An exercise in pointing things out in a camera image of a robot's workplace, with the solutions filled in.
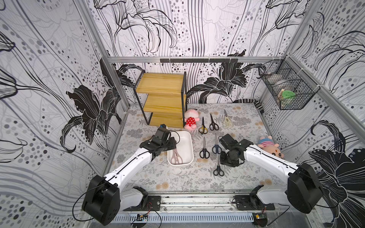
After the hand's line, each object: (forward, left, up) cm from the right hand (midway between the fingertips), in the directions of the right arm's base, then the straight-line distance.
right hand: (222, 161), depth 84 cm
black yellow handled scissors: (+25, +9, -3) cm, 27 cm away
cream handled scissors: (+32, -10, -4) cm, 33 cm away
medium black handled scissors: (-5, +2, -3) cm, 6 cm away
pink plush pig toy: (+33, +19, +3) cm, 38 cm away
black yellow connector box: (-28, -16, -6) cm, 32 cm away
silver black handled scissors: (+7, +10, -3) cm, 12 cm away
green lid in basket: (+28, -36, +28) cm, 54 cm away
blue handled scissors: (+10, +2, -3) cm, 10 cm away
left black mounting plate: (-22, +39, -2) cm, 45 cm away
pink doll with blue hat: (+10, -30, +2) cm, 32 cm away
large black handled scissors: (+28, +2, -3) cm, 29 cm away
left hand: (+7, +29, +7) cm, 31 cm away
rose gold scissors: (+3, +28, -3) cm, 28 cm away
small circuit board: (-28, +44, -5) cm, 52 cm away
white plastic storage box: (+11, +24, -3) cm, 26 cm away
